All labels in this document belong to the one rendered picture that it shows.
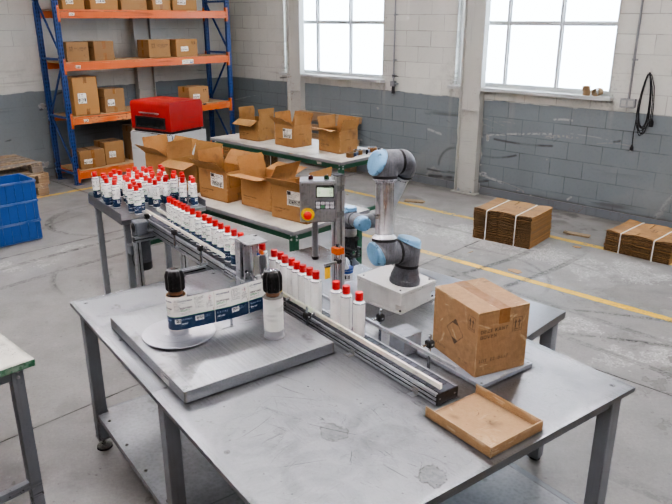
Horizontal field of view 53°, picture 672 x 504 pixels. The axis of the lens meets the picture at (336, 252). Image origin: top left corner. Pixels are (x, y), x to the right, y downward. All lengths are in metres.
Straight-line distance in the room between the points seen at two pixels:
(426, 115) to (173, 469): 7.15
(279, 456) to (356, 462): 0.25
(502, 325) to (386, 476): 0.80
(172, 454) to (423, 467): 1.05
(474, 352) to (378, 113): 7.39
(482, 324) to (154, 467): 1.64
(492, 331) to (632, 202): 5.60
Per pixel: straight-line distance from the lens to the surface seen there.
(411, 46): 9.36
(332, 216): 3.01
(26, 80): 10.36
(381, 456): 2.25
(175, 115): 8.31
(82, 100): 9.87
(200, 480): 3.20
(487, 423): 2.44
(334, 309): 2.91
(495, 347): 2.67
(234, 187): 5.38
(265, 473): 2.18
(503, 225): 6.94
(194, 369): 2.67
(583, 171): 8.24
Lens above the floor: 2.15
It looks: 19 degrees down
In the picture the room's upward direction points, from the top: straight up
